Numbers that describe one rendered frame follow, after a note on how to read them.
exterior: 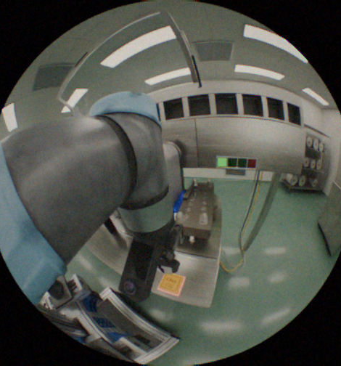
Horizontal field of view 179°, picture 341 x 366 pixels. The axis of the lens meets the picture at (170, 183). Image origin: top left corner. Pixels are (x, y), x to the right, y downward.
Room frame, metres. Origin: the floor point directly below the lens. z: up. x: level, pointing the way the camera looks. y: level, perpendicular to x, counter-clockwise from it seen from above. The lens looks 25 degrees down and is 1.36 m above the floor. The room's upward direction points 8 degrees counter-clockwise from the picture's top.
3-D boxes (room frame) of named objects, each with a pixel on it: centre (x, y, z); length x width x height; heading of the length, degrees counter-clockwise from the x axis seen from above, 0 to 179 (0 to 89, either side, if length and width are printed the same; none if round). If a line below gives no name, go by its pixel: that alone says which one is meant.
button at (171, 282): (0.10, 0.05, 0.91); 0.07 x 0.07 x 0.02; 65
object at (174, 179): (0.47, -0.01, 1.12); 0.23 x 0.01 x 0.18; 155
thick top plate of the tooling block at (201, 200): (0.45, -0.14, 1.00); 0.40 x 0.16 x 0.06; 155
